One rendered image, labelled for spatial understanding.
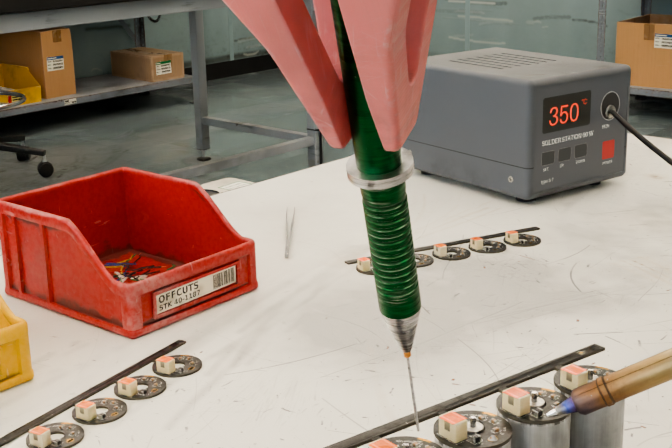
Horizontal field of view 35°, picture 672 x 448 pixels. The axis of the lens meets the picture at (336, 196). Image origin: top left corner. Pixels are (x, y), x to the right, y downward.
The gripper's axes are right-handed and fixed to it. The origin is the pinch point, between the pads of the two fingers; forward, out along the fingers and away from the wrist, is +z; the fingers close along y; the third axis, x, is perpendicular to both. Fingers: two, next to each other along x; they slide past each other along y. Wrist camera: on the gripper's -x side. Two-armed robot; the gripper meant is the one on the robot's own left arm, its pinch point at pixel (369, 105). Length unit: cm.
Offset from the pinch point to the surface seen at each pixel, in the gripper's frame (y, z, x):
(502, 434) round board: -1.4, 13.6, -3.5
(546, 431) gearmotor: -2.5, 14.4, -4.8
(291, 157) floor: 163, 196, -303
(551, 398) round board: -2.4, 14.5, -6.4
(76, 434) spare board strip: 18.7, 20.8, -6.4
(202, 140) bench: 193, 183, -291
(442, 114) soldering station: 16, 30, -52
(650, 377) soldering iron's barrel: -5.9, 9.9, -3.0
